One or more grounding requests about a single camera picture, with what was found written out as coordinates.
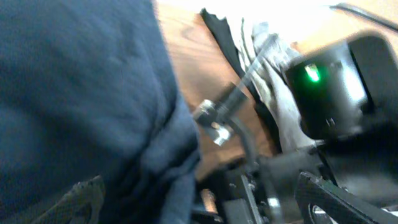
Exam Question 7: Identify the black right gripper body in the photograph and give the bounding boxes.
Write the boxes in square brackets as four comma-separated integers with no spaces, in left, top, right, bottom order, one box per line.
[191,149,326,223]

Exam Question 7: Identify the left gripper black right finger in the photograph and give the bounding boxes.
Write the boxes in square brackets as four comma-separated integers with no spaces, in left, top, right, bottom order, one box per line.
[294,172,397,224]

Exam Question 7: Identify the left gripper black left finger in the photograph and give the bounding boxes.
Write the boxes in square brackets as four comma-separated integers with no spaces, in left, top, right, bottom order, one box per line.
[32,175,105,224]

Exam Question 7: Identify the navy blue shorts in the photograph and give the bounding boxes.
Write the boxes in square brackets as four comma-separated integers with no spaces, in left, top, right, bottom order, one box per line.
[1,0,200,223]

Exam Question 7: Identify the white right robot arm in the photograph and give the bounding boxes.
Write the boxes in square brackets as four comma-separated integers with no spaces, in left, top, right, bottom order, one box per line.
[194,32,397,223]

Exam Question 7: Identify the grey shorts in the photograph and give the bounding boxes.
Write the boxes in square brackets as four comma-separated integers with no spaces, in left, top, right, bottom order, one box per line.
[249,22,316,152]

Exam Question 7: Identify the black garment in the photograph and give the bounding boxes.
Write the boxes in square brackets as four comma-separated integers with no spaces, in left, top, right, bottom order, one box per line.
[200,8,282,154]

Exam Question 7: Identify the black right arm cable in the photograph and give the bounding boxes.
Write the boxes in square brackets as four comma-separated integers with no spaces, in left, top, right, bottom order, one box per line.
[192,30,280,169]

